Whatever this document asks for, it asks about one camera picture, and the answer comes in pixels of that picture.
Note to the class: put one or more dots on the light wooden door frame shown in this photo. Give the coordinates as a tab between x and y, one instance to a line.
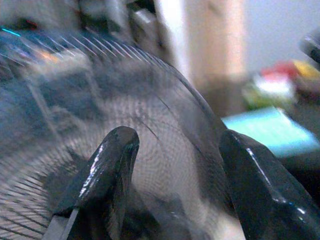
215	37

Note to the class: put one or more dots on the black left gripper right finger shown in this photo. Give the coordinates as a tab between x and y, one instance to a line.
255	180

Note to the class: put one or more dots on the turquoise flat sheet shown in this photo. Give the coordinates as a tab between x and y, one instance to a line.
270	130

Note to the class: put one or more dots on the colourful packet pile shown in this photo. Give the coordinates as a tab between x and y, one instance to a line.
275	82

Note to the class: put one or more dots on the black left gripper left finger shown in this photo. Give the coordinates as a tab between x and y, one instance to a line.
110	160

